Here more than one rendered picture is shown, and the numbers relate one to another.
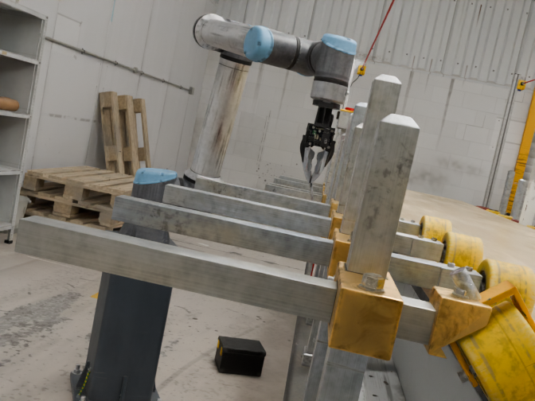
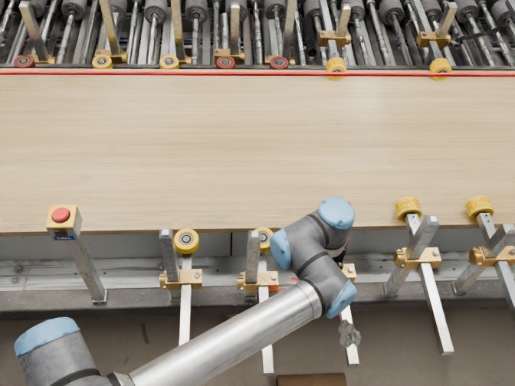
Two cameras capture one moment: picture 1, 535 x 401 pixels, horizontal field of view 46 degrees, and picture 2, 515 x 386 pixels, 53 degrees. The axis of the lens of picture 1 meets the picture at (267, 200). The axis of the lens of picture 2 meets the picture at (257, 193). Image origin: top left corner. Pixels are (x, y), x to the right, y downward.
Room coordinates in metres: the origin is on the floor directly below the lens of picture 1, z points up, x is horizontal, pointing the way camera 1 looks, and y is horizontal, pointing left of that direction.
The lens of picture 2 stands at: (1.96, 0.55, 2.36)
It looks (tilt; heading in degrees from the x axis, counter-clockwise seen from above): 54 degrees down; 259
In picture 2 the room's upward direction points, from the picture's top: 5 degrees clockwise
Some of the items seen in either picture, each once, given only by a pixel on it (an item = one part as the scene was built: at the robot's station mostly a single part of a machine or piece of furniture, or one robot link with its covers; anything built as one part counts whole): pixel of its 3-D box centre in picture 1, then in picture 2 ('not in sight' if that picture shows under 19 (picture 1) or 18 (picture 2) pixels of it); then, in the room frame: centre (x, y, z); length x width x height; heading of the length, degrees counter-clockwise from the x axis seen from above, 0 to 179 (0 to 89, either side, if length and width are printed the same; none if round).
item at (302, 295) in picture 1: (223, 277); not in sight; (0.54, 0.02, 0.95); 0.37 x 0.03 x 0.03; 86
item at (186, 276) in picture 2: not in sight; (181, 279); (2.04, -0.21, 0.83); 0.14 x 0.06 x 0.05; 176
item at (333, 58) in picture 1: (334, 60); (332, 222); (1.64, -0.10, 1.30); 0.10 x 0.09 x 0.12; 26
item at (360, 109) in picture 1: (339, 216); (408, 259); (1.32, -0.16, 0.94); 0.04 x 0.04 x 0.48; 86
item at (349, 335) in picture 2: not in sight; (349, 332); (1.54, 0.04, 0.87); 0.09 x 0.07 x 0.02; 86
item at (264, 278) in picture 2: not in sight; (257, 281); (1.79, -0.19, 0.80); 0.14 x 0.06 x 0.05; 176
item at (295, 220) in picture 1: (311, 222); (503, 271); (1.03, -0.08, 0.95); 0.50 x 0.04 x 0.04; 86
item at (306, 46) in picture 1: (310, 58); (299, 245); (1.73, -0.04, 1.30); 0.12 x 0.12 x 0.09; 26
